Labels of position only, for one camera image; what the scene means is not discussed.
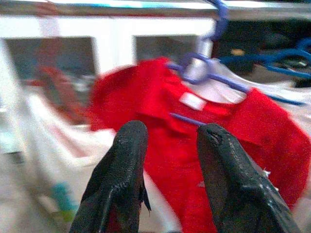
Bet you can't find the white cartoon print t-shirt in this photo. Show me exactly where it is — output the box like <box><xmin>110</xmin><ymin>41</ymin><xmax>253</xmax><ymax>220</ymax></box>
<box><xmin>0</xmin><ymin>92</ymin><xmax>117</xmax><ymax>233</ymax></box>

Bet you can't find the purple plastic hanger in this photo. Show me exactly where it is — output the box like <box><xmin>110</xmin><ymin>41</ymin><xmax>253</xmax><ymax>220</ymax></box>
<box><xmin>166</xmin><ymin>0</ymin><xmax>251</xmax><ymax>128</ymax></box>

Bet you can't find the red plastic hanger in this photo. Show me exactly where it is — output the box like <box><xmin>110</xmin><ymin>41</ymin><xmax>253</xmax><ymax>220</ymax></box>
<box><xmin>37</xmin><ymin>65</ymin><xmax>86</xmax><ymax>123</ymax></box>

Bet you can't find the blue plastic hanger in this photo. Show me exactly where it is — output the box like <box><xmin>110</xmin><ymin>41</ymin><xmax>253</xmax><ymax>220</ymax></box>
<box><xmin>218</xmin><ymin>40</ymin><xmax>311</xmax><ymax>106</ymax></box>

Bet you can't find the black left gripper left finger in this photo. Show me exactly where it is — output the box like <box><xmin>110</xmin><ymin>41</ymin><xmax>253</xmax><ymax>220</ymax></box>
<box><xmin>69</xmin><ymin>120</ymin><xmax>151</xmax><ymax>233</ymax></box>

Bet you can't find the white glass-door cabinet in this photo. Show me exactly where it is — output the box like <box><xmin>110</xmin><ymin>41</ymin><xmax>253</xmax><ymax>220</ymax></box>
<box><xmin>0</xmin><ymin>14</ymin><xmax>217</xmax><ymax>127</ymax></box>

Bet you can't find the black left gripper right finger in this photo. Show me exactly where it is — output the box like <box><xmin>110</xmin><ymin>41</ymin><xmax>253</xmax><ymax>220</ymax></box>
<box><xmin>196</xmin><ymin>123</ymin><xmax>302</xmax><ymax>233</ymax></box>

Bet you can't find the silver clothes rack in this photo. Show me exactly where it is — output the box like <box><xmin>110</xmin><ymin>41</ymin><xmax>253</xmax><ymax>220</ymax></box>
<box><xmin>0</xmin><ymin>0</ymin><xmax>311</xmax><ymax>19</ymax></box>

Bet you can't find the red polo shirt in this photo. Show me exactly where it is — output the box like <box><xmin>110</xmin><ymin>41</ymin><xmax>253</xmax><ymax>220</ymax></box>
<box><xmin>88</xmin><ymin>57</ymin><xmax>308</xmax><ymax>233</ymax></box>

